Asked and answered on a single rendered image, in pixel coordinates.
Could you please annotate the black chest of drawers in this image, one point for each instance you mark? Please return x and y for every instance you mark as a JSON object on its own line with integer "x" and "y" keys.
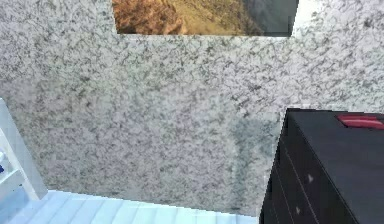
{"x": 333, "y": 173}

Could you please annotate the red flat container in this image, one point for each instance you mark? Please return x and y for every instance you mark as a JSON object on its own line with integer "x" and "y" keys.
{"x": 361, "y": 121}

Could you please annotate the white shelf unit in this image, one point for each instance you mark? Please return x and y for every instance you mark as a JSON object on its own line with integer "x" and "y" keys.
{"x": 15, "y": 166}

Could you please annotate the brown landscape wall picture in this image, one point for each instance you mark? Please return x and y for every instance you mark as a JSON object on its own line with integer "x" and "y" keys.
{"x": 200, "y": 16}

